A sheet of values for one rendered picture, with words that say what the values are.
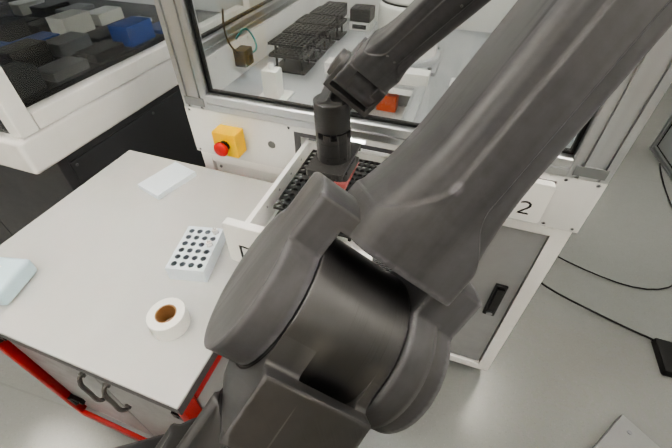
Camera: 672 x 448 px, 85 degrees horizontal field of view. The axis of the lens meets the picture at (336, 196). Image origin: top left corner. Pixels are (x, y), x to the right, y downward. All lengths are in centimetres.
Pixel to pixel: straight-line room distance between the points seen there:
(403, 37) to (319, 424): 39
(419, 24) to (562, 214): 64
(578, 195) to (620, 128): 16
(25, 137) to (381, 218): 115
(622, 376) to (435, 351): 169
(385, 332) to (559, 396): 155
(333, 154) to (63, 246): 72
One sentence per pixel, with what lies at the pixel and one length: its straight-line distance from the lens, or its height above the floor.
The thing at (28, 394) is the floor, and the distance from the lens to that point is 188.
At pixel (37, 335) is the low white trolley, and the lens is 94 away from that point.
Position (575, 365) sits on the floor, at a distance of 181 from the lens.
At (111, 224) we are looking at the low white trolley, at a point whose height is 76.
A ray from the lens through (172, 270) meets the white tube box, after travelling 86.
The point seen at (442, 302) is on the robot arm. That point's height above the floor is 127.
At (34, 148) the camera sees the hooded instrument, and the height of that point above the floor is 87.
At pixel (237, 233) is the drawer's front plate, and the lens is 72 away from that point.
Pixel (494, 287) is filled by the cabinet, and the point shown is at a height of 53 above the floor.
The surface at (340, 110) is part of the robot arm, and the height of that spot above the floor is 115.
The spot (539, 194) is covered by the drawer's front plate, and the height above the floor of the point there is 90.
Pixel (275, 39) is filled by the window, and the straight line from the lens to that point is 89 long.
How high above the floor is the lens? 142
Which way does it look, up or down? 41 degrees down
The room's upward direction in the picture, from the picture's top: straight up
